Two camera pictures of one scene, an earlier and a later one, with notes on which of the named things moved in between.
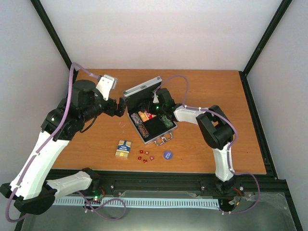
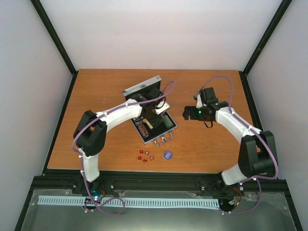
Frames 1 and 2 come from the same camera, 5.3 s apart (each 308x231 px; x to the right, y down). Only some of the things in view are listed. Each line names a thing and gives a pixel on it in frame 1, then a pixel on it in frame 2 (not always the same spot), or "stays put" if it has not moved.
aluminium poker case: x=151 y=123 stays put
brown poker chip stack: x=143 y=130 stays put
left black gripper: x=122 y=106 → x=151 y=122
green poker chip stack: x=167 y=122 stays put
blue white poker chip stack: x=136 y=119 stays put
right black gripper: x=149 y=106 → x=193 y=114
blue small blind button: x=167 y=155 stays put
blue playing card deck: x=123 y=147 → x=150 y=126
